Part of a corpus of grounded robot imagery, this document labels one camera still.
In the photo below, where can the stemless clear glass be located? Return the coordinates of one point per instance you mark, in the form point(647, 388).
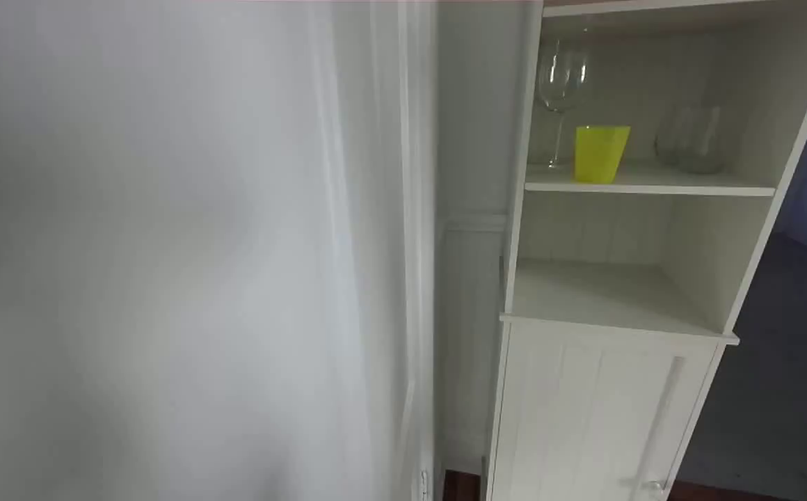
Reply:
point(690, 139)

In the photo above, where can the clear wine glass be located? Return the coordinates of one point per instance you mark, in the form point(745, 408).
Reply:
point(562, 74)

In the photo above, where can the white door handle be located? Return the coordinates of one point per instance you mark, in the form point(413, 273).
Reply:
point(654, 468)

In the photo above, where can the white cabinet door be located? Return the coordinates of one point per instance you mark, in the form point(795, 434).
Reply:
point(576, 408)

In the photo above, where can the white shelf cabinet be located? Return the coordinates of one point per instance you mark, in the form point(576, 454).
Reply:
point(658, 249)

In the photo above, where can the yellow plastic cup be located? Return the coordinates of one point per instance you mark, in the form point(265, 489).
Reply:
point(600, 152)

